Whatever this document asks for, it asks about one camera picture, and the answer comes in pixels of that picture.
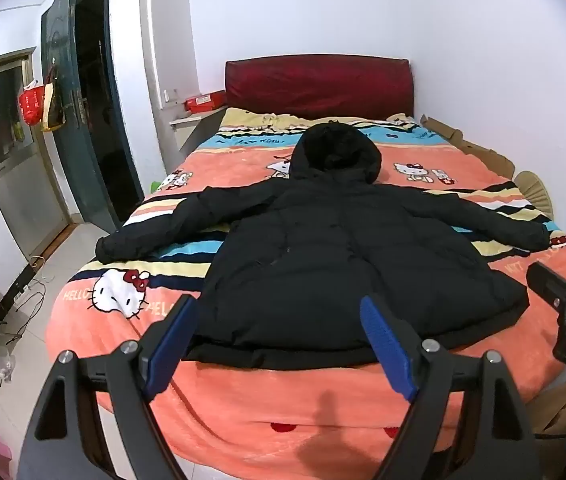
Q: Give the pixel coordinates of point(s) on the red plastic bag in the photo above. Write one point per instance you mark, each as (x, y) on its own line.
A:
(32, 105)

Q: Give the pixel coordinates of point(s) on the grey metal glazed door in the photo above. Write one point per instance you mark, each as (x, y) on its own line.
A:
(18, 160)

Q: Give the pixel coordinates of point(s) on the black hooded puffer jacket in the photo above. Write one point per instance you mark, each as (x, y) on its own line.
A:
(343, 260)

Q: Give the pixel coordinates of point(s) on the orange cartoon printed blanket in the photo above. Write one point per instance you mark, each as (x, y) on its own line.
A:
(273, 410)

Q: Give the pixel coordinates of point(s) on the tan woven fan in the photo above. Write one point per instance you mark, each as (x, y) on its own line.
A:
(533, 190)

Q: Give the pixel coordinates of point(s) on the dark red bed headboard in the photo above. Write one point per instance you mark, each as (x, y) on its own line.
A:
(318, 85)

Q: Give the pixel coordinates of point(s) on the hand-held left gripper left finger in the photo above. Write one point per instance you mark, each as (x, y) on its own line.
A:
(170, 350)

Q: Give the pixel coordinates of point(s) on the red flat box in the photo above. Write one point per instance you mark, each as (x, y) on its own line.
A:
(205, 102)

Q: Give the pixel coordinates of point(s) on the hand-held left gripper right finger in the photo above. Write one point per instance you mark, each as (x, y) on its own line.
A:
(388, 350)

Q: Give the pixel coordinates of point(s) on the white bedside shelf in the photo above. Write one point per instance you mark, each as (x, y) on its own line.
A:
(193, 122)

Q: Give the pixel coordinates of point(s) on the yellow brown bag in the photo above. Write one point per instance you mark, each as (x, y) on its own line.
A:
(53, 107)

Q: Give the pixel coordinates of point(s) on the brown cardboard sheet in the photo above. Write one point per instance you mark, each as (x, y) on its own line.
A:
(468, 142)

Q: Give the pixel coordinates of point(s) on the dark green door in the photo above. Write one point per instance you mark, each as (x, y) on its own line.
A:
(68, 110)

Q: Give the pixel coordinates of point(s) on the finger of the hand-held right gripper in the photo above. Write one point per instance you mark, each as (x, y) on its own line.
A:
(550, 282)

